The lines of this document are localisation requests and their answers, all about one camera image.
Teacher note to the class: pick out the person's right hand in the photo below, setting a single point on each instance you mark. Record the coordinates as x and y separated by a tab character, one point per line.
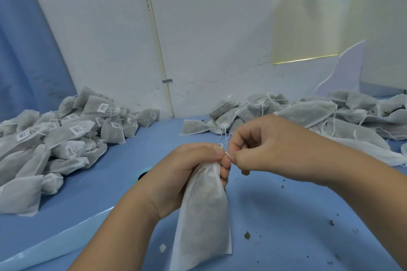
280	150

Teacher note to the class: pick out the person's left hand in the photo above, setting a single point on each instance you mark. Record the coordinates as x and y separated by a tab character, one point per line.
175	175

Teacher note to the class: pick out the pile of unlabelled herb bags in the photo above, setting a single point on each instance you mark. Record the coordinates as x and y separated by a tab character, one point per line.
311	121

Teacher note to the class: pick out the white sachet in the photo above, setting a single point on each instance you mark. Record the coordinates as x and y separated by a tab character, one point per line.
203	220

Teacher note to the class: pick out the pile of labelled herb bags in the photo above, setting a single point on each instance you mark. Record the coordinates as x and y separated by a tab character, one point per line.
60	144

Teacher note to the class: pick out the blue label roll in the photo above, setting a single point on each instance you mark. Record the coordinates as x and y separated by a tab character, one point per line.
57	242

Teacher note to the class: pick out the person's right forearm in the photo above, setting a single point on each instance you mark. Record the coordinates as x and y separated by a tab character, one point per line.
375	207

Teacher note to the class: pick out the small white paper scrap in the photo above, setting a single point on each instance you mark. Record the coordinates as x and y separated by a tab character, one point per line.
162	248

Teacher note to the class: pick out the dried herb crumb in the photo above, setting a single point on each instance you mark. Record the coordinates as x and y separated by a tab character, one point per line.
247	235

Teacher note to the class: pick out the grey pipe clamp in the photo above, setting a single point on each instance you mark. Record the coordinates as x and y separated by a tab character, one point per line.
167	80

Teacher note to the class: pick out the white curved board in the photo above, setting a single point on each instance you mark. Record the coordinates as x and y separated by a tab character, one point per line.
343	71

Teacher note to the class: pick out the large beige panel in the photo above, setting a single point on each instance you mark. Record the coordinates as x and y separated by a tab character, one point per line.
385	23

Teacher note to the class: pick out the blue curtain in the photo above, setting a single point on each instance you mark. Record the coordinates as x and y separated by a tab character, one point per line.
28	32

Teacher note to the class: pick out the white wall pipe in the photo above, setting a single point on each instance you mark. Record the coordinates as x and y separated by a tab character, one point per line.
158	32

